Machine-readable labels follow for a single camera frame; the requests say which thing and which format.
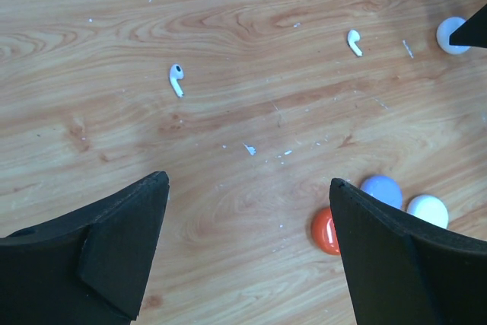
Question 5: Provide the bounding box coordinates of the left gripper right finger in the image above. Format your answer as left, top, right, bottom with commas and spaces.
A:
329, 178, 486, 324

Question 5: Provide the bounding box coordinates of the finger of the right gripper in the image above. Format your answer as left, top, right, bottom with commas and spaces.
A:
449, 5, 487, 49

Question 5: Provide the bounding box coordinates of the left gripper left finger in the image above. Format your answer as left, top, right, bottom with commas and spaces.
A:
1, 171, 170, 324

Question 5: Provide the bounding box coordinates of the white earbud charging case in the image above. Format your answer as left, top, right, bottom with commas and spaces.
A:
406, 194, 449, 229

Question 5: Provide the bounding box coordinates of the purple earbud charging case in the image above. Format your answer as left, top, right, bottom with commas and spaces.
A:
360, 175, 403, 209

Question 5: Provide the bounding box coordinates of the orange earbud charging case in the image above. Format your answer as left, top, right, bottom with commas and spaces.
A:
310, 207, 340, 256

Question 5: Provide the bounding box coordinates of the white earbud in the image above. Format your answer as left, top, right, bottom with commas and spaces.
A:
168, 64, 184, 98
347, 29, 363, 57

